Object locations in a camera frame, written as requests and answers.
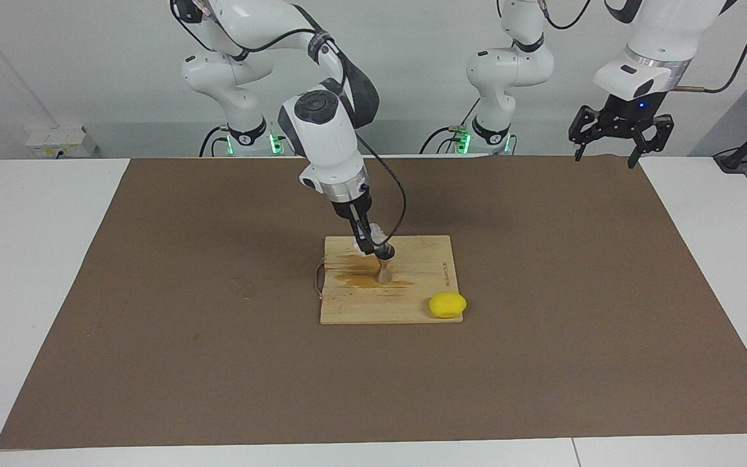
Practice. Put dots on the steel jigger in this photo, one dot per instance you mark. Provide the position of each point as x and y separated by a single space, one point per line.
384 266

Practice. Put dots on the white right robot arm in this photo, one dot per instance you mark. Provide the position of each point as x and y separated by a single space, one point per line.
321 136

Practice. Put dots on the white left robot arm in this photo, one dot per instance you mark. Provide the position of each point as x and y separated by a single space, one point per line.
509 65

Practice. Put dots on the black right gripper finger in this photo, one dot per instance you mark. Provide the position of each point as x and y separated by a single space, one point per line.
364 240

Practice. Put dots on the yellow lemon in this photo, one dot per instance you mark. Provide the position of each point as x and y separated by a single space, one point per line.
447 305

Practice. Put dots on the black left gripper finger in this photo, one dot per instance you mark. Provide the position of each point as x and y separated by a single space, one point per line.
587 123
662 133

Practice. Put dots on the wooden cutting board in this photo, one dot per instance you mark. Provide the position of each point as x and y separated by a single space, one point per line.
412 298

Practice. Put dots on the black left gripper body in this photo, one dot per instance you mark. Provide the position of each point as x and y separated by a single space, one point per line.
633 110

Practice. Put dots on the brown table mat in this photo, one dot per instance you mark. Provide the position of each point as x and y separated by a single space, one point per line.
153 376

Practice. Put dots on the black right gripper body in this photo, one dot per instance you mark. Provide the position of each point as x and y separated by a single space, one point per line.
354 211

